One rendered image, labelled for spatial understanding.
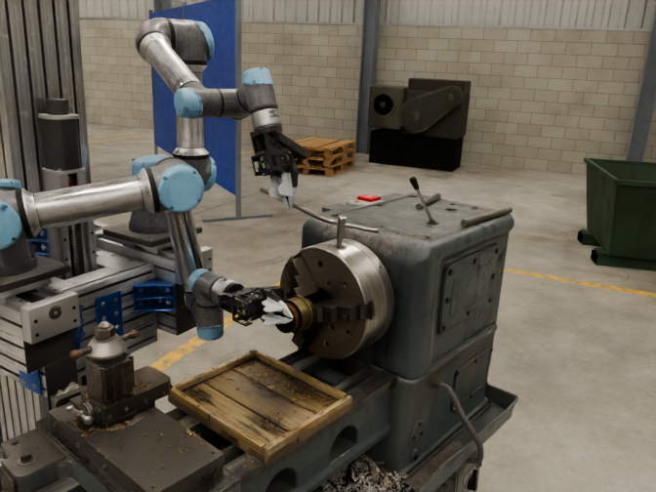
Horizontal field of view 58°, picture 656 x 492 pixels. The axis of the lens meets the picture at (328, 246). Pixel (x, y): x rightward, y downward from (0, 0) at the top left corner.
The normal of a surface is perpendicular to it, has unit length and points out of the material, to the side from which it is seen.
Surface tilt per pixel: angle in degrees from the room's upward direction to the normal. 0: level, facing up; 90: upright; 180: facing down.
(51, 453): 0
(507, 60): 90
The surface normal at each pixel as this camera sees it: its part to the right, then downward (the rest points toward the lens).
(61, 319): 0.85, 0.19
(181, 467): 0.04, -0.95
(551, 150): -0.40, 0.25
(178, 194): 0.53, 0.26
